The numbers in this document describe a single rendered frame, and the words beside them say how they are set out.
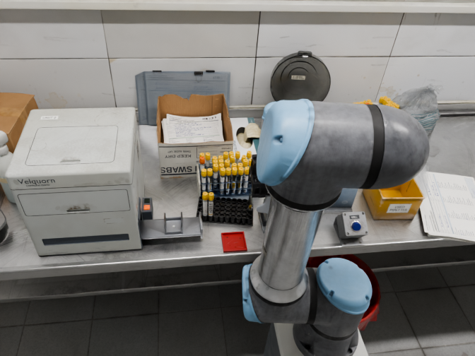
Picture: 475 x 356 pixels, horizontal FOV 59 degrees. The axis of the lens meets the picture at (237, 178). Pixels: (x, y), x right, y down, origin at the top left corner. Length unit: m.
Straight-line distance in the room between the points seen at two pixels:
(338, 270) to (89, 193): 0.60
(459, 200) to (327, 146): 1.07
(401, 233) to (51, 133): 1.04
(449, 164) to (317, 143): 1.24
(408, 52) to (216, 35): 0.74
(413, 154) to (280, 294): 0.39
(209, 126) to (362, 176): 1.04
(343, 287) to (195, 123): 0.89
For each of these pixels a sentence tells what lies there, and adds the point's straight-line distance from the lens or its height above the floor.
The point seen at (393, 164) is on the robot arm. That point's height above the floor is 1.50.
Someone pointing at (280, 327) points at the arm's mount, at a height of 0.90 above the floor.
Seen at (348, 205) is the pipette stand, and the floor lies 0.90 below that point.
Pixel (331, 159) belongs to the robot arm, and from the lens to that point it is 0.53.
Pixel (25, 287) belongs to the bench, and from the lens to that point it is 2.00.
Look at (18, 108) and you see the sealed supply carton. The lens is 1.52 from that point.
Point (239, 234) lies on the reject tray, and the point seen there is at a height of 0.88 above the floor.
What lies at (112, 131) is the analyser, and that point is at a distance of 1.13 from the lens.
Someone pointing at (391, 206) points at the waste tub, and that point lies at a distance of 1.36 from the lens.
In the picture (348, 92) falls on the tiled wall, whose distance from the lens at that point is 1.77.
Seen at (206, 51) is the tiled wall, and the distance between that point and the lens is 1.55.
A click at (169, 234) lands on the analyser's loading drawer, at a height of 0.92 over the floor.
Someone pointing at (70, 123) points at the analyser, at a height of 1.17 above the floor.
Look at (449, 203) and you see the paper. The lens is 1.54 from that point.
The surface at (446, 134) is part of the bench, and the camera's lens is 1.90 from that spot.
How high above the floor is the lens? 1.83
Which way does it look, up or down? 42 degrees down
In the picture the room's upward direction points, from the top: 5 degrees clockwise
